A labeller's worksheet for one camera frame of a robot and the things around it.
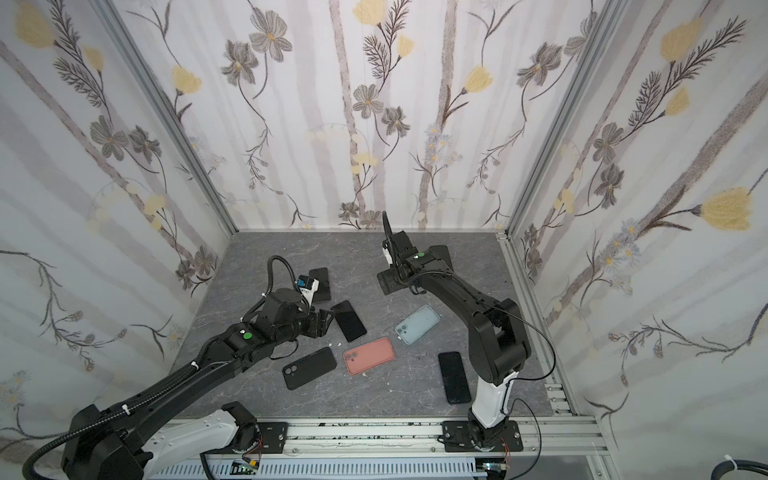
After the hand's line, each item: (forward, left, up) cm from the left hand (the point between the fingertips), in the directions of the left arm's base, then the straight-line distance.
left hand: (322, 305), depth 80 cm
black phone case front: (-11, +5, -17) cm, 21 cm away
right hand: (+12, -19, -1) cm, 23 cm away
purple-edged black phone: (+2, -6, -14) cm, 16 cm away
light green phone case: (+2, -28, -17) cm, 33 cm away
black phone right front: (-15, -37, -16) cm, 43 cm away
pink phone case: (-8, -13, -17) cm, 22 cm away
